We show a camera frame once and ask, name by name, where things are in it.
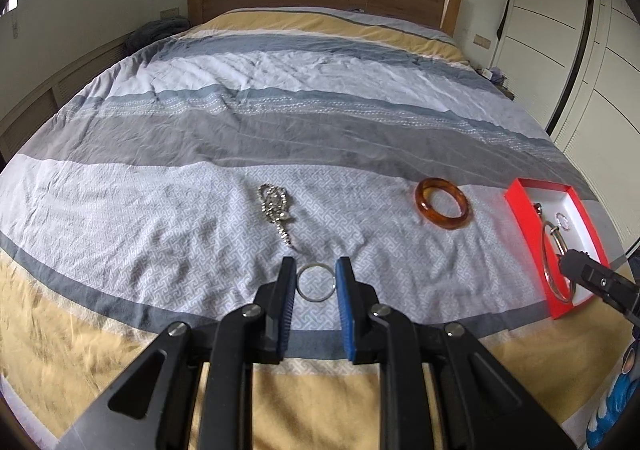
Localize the striped duvet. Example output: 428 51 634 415
0 5 631 450

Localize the large silver bangle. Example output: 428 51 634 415
541 223 576 303

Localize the white wardrobe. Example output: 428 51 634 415
492 0 640 251

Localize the red cardboard box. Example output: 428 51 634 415
504 177 612 320

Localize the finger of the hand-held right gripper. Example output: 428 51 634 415
557 250 640 326

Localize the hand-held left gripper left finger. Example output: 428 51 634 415
57 256 297 450

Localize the thin silver ring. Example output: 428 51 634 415
296 264 337 303

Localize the orange amber bangle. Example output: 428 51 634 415
415 177 472 232

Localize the silver chain bracelet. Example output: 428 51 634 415
256 183 297 246

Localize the grey folded blanket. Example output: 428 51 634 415
125 16 191 54

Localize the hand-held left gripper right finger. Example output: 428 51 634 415
335 256 578 450

